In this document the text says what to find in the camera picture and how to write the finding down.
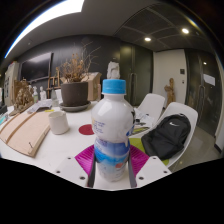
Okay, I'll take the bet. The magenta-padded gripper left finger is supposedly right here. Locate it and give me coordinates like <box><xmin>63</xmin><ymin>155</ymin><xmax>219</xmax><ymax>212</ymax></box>
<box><xmin>53</xmin><ymin>143</ymin><xmax>98</xmax><ymax>188</ymax></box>

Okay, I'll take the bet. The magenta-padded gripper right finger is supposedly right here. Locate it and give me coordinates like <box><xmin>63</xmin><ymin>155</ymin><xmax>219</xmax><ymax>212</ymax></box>
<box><xmin>127</xmin><ymin>144</ymin><xmax>172</xmax><ymax>189</ymax></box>

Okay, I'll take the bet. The white bottle with blue cap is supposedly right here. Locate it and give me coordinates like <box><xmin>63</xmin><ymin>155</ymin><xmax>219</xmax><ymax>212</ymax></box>
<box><xmin>90</xmin><ymin>78</ymin><xmax>136</xmax><ymax>183</ymax></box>

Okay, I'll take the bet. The flat round red coaster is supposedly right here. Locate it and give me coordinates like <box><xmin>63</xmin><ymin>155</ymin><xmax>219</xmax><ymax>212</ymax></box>
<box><xmin>78</xmin><ymin>123</ymin><xmax>96</xmax><ymax>136</ymax></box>

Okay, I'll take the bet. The black backpack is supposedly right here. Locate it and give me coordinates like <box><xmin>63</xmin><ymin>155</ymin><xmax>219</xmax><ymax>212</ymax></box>
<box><xmin>140</xmin><ymin>113</ymin><xmax>192</xmax><ymax>161</ymax></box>

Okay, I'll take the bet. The stack of papers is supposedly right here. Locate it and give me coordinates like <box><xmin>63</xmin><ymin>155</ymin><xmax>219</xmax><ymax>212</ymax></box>
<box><xmin>133</xmin><ymin>111</ymin><xmax>156</xmax><ymax>129</ymax></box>

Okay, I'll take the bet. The white mug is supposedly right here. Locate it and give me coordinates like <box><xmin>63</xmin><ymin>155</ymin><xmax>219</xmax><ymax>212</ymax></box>
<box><xmin>48</xmin><ymin>110</ymin><xmax>71</xmax><ymax>136</ymax></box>

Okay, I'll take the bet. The white chair with green cushion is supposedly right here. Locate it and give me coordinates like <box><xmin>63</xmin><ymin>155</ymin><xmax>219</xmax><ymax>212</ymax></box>
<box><xmin>134</xmin><ymin>92</ymin><xmax>166</xmax><ymax>126</ymax></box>
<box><xmin>131</xmin><ymin>101</ymin><xmax>199</xmax><ymax>169</ymax></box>

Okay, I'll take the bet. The tan wooden drawing board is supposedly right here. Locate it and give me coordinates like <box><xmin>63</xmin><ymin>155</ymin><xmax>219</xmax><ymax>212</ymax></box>
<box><xmin>0</xmin><ymin>110</ymin><xmax>52</xmax><ymax>158</ymax></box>

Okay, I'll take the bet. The dried plant in dark pot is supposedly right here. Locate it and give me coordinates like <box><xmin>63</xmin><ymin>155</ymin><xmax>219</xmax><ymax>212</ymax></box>
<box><xmin>56</xmin><ymin>41</ymin><xmax>101</xmax><ymax>108</ymax></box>

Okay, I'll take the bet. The wooden figure sculpture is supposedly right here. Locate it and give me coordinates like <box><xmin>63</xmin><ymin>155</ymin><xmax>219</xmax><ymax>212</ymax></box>
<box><xmin>163</xmin><ymin>77</ymin><xmax>177</xmax><ymax>107</ymax></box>

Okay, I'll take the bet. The cardboard box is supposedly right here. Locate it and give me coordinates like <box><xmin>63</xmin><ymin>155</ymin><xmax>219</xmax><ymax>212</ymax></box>
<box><xmin>81</xmin><ymin>71</ymin><xmax>103</xmax><ymax>102</ymax></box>

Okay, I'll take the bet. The small white figurine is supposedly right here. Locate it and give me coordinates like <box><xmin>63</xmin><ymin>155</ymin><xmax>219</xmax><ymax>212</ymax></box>
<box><xmin>32</xmin><ymin>85</ymin><xmax>39</xmax><ymax>102</ymax></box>
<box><xmin>39</xmin><ymin>85</ymin><xmax>48</xmax><ymax>101</ymax></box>

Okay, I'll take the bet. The wooden easel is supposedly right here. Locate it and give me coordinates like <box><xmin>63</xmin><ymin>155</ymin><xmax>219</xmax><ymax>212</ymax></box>
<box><xmin>46</xmin><ymin>68</ymin><xmax>63</xmax><ymax>99</ymax></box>

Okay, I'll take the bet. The white plaster torso statue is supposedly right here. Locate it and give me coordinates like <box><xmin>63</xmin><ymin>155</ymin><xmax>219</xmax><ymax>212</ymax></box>
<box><xmin>106</xmin><ymin>59</ymin><xmax>121</xmax><ymax>80</ymax></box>

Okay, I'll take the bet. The white cabinet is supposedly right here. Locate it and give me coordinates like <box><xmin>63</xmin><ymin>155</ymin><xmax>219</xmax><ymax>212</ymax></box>
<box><xmin>3</xmin><ymin>60</ymin><xmax>20</xmax><ymax>108</ymax></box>

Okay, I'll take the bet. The black wall screen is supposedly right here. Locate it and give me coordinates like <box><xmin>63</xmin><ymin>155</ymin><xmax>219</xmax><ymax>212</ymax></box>
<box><xmin>20</xmin><ymin>52</ymin><xmax>54</xmax><ymax>82</ymax></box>

